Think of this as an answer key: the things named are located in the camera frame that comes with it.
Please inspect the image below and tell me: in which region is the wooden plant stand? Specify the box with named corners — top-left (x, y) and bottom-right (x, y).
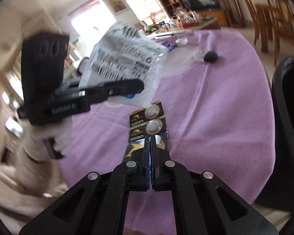
top-left (222, 0), bottom-right (245, 28)

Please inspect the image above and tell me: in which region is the left hand white glove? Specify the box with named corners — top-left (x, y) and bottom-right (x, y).
top-left (24, 117), bottom-right (73, 162)

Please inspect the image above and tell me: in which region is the wooden dining table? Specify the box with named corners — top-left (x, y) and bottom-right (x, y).
top-left (254, 0), bottom-right (294, 54)

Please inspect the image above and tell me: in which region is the wooden dining chair right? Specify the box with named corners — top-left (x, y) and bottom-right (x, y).
top-left (259, 0), bottom-right (294, 67)

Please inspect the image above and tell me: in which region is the small framed flower painting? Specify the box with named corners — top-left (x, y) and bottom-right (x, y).
top-left (107, 0), bottom-right (127, 15)

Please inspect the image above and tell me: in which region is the white printed plastic bag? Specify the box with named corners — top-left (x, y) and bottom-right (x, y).
top-left (78, 21), bottom-right (168, 108)

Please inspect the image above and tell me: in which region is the coin battery card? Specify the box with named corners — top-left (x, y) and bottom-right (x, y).
top-left (123, 100), bottom-right (168, 162)

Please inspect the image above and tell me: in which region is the wooden coffee table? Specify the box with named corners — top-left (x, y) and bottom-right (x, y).
top-left (142, 16), bottom-right (223, 40)

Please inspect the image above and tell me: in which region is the blue lighter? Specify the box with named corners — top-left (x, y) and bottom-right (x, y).
top-left (166, 43), bottom-right (178, 52)

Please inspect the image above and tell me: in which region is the wooden tv cabinet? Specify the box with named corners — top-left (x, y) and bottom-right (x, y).
top-left (198, 9), bottom-right (229, 27)

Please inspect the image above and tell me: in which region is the black trash bin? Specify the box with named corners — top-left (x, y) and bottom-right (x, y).
top-left (256, 57), bottom-right (294, 213)

